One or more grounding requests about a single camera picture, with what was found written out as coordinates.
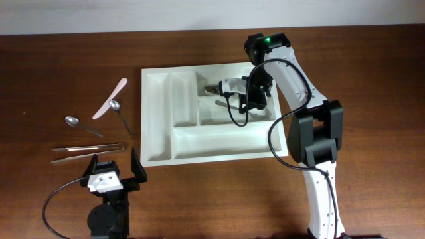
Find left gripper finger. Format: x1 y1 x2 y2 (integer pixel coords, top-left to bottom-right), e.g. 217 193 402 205
82 154 98 178
131 147 148 183

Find fork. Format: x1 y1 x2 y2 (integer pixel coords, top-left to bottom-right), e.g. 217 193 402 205
214 100 270 118

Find large spoon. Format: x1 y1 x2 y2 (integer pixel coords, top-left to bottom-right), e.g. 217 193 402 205
205 85 220 96

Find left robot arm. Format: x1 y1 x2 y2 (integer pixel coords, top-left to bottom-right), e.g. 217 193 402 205
80 148 147 238

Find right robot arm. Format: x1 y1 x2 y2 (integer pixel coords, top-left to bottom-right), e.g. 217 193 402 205
240 33 346 238

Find metal tongs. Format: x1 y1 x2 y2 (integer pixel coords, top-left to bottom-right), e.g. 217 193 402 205
50 143 126 164

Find small teaspoon far left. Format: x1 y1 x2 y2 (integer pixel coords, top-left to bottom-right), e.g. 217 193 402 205
64 116 104 137

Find small teaspoon near knife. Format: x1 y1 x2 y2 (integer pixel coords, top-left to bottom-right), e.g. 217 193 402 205
109 100 133 136

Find white plastic cutlery tray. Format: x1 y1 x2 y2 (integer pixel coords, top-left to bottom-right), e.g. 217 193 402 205
140 62 281 167

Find pink plastic knife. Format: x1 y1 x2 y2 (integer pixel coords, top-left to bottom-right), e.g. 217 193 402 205
92 78 128 120

